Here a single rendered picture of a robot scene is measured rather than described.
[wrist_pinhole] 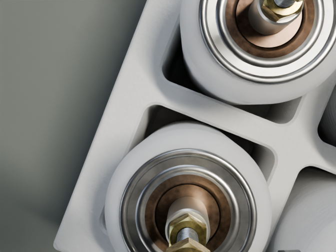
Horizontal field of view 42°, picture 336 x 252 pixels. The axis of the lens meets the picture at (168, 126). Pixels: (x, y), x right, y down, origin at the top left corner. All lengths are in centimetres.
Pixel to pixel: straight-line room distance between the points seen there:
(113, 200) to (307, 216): 13
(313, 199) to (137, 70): 15
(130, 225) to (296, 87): 12
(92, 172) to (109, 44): 22
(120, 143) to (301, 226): 13
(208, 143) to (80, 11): 31
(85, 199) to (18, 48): 25
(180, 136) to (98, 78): 27
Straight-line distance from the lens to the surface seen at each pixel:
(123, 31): 50
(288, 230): 31
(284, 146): 32
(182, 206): 22
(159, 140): 24
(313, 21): 25
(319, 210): 30
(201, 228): 21
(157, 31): 32
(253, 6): 23
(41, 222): 54
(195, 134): 25
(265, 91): 25
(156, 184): 24
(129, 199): 24
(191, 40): 25
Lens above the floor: 49
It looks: 86 degrees down
